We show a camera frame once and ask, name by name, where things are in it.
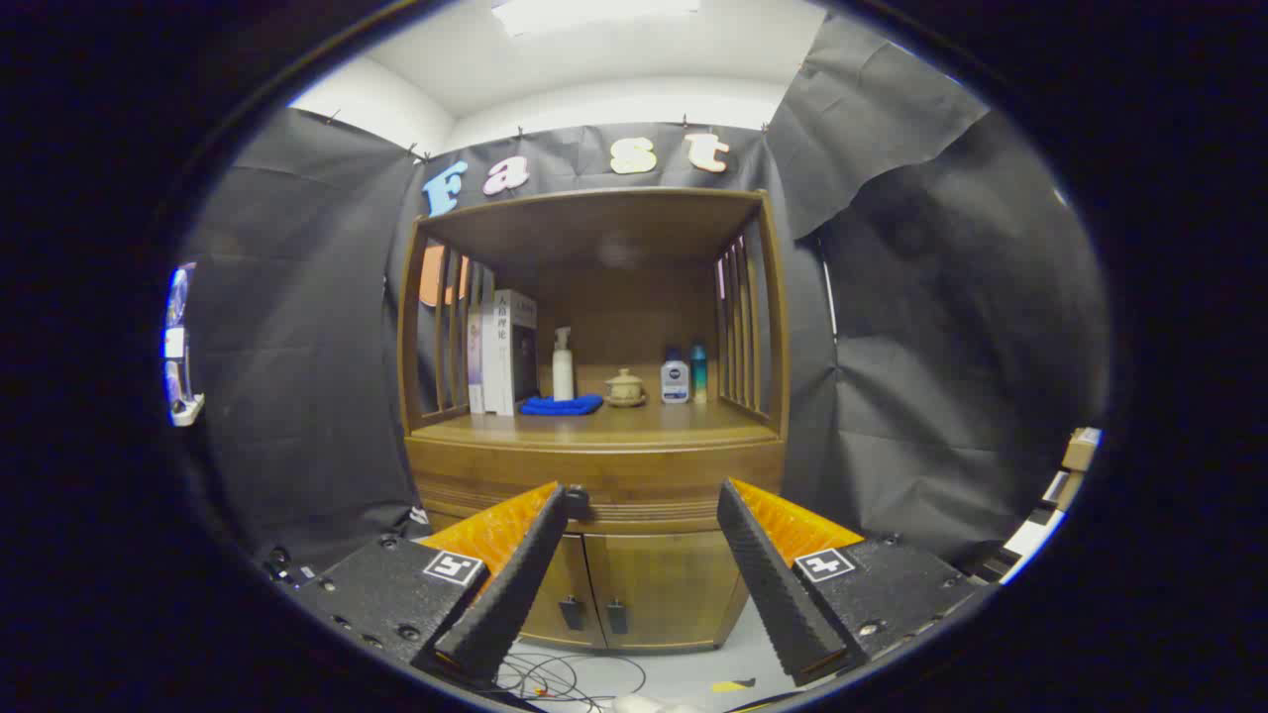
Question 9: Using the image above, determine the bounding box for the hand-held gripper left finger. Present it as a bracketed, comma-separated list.
[292, 481, 571, 686]

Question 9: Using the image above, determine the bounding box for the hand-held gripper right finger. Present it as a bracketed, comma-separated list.
[716, 477, 992, 687]

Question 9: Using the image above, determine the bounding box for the wooden drawer with black knob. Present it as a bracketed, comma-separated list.
[406, 439, 786, 528]

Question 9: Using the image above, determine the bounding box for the wooden cabinet door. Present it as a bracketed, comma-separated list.
[520, 533, 607, 650]
[584, 532, 749, 652]

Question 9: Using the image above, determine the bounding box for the wooden countertop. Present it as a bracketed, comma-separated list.
[411, 398, 779, 447]

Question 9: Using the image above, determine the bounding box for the wooden cabinet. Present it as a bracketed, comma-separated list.
[396, 188, 791, 655]

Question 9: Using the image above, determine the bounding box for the folded blue cloth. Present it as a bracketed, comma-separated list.
[519, 394, 604, 417]

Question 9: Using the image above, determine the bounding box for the thin pale purple book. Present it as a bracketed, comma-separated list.
[467, 302, 486, 414]

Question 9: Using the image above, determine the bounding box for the thick white book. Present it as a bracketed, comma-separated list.
[481, 289, 539, 417]

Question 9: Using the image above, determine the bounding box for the white and blue device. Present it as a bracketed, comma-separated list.
[163, 262, 206, 427]

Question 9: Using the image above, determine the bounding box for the ceiling light panel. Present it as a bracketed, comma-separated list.
[490, 0, 701, 39]

